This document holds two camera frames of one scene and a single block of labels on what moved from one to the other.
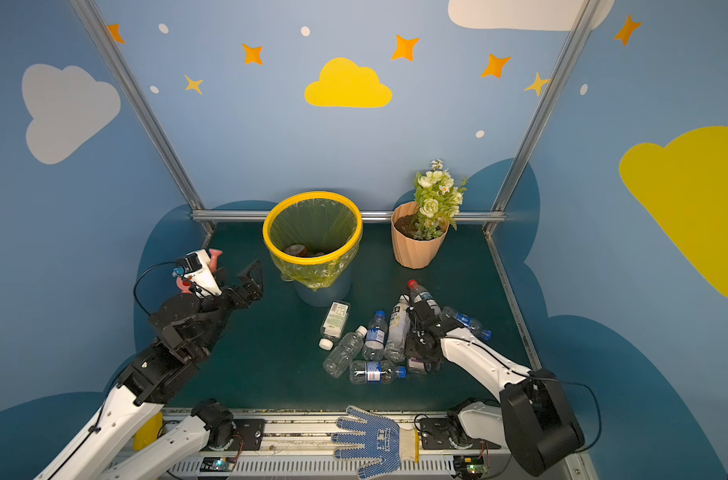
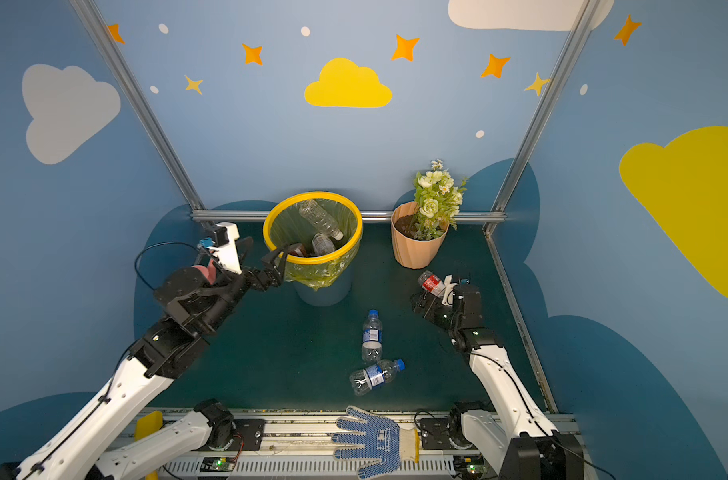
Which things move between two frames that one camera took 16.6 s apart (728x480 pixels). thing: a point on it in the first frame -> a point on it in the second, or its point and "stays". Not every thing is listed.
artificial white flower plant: [439, 202] stays
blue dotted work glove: [383, 439] stays
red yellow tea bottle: [296, 249] stays
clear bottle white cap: [340, 357] -> [322, 244]
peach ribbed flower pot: [409, 251] stays
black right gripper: [425, 330] -> [439, 306]
